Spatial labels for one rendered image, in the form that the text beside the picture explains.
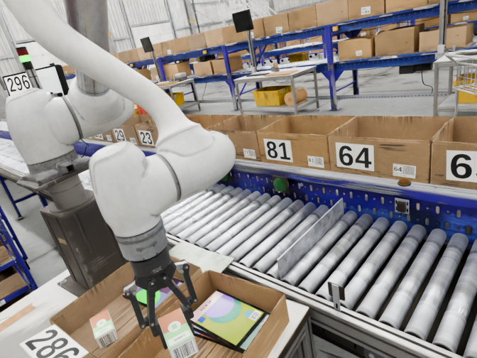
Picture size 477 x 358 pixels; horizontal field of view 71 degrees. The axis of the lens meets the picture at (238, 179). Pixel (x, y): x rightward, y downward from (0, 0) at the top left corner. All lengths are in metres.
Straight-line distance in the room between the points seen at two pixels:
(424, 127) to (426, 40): 4.14
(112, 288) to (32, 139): 0.55
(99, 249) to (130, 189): 0.77
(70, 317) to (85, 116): 0.64
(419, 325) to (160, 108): 0.82
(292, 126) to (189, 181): 1.35
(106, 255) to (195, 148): 0.80
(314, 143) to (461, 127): 0.57
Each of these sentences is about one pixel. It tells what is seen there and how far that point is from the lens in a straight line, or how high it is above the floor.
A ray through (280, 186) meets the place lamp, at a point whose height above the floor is 0.81.
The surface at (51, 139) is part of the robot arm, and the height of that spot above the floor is 1.32.
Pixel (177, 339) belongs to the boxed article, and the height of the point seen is 0.96.
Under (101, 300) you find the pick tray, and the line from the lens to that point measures 1.28.
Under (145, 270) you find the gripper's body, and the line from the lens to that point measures 0.67.
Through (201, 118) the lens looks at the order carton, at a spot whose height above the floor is 1.02.
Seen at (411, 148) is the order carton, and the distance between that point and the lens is 1.36.
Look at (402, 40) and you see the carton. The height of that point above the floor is 0.98.
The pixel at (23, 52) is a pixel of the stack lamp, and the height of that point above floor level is 1.63.
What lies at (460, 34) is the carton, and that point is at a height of 0.96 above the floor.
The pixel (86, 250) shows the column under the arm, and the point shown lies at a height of 0.93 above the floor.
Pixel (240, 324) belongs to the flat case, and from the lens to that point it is 0.99.
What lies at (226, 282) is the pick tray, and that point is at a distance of 1.09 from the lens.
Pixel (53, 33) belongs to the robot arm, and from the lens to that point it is 0.71.
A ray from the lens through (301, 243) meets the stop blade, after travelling 1.25.
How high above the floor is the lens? 1.50
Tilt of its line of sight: 23 degrees down
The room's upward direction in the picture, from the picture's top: 12 degrees counter-clockwise
